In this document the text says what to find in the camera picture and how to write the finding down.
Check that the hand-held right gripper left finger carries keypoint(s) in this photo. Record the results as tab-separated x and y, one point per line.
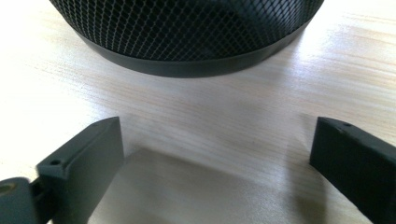
84	161

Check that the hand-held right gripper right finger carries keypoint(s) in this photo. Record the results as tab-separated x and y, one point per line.
358	165

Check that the black metal mesh basket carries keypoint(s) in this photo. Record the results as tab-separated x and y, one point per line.
186	34

